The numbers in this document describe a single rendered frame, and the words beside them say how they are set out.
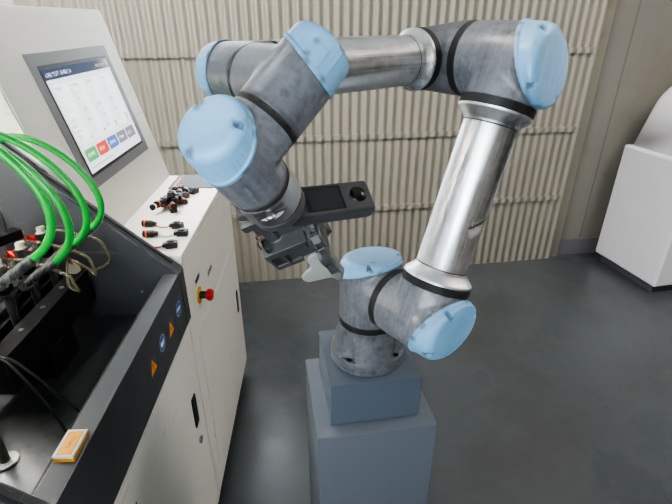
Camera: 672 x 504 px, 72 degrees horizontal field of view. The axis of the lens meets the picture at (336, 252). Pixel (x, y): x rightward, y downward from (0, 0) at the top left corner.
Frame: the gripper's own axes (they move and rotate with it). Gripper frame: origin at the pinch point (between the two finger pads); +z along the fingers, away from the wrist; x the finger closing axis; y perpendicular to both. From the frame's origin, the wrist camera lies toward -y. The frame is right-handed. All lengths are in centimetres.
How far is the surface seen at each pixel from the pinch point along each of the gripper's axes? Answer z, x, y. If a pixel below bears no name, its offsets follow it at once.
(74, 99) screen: 12, -77, 57
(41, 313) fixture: 7, -15, 63
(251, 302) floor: 180, -75, 87
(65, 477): -7.7, 20.4, 44.7
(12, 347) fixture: 0, -6, 63
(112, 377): 4.6, 4.4, 46.0
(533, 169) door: 217, -105, -104
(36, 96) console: 0, -67, 57
